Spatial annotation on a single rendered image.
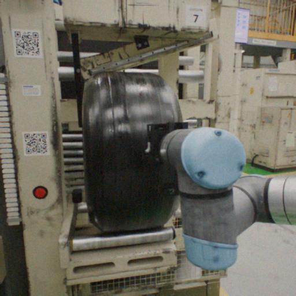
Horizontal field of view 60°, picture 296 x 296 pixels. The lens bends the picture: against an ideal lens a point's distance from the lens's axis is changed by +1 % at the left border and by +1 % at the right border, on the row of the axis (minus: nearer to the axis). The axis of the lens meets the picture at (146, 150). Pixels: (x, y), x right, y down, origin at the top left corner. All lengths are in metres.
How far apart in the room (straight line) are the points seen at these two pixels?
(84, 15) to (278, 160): 4.77
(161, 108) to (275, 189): 0.39
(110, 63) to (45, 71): 0.46
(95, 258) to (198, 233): 0.56
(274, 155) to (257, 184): 4.90
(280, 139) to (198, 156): 5.07
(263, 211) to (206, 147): 0.18
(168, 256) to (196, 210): 0.58
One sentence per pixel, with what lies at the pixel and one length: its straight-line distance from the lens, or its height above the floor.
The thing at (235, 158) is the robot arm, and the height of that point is 1.28.
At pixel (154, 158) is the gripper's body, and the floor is 1.23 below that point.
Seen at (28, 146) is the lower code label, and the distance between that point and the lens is 0.86.
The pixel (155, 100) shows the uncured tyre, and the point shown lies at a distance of 0.72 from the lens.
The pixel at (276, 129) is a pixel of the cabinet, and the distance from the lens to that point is 5.30.
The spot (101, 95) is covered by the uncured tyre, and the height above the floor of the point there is 1.36.
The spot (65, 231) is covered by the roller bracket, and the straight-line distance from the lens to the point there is 0.87.
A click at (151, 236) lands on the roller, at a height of 0.91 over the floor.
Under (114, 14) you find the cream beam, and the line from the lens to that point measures 1.14.
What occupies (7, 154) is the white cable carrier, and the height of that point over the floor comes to 1.19.
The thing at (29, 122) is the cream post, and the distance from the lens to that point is 0.85.
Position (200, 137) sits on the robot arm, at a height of 1.31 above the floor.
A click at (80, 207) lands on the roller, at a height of 0.91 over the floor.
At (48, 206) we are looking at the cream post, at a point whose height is 1.01.
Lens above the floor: 1.35
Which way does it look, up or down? 11 degrees down
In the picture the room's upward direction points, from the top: straight up
